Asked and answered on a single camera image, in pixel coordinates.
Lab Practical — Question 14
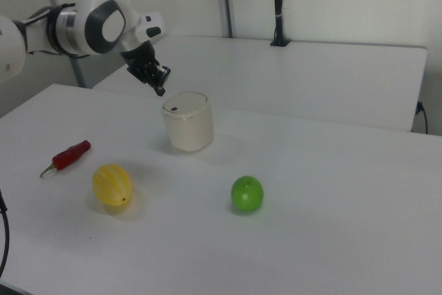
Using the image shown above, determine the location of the green toy apple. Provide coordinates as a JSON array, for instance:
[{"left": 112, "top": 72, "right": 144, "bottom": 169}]
[{"left": 230, "top": 175, "right": 265, "bottom": 214}]

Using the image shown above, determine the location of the black cable at table end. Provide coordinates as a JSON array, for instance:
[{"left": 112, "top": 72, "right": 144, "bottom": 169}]
[{"left": 415, "top": 100, "right": 430, "bottom": 134}]

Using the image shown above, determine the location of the white side table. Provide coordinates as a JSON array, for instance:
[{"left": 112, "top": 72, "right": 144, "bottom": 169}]
[{"left": 92, "top": 35, "right": 428, "bottom": 133}]

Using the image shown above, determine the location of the cream garbage bin with lid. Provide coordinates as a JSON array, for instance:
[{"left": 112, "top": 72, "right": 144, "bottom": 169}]
[{"left": 161, "top": 91, "right": 215, "bottom": 153}]

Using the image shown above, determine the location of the yellow toy melon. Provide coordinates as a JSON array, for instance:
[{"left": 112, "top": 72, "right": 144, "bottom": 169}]
[{"left": 92, "top": 164, "right": 134, "bottom": 207}]

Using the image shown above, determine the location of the black camera pole with base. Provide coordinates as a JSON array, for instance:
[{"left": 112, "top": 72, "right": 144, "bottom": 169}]
[{"left": 269, "top": 0, "right": 293, "bottom": 48}]

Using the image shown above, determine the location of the red toy chili pepper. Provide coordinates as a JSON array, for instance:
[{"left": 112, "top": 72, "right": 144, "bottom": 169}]
[{"left": 39, "top": 140, "right": 92, "bottom": 179}]

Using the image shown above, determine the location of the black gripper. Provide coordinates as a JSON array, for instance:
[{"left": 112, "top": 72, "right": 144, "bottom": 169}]
[{"left": 119, "top": 41, "right": 172, "bottom": 98}]

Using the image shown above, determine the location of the thick black cable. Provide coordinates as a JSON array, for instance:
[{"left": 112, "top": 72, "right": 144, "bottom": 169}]
[{"left": 0, "top": 187, "right": 10, "bottom": 277}]

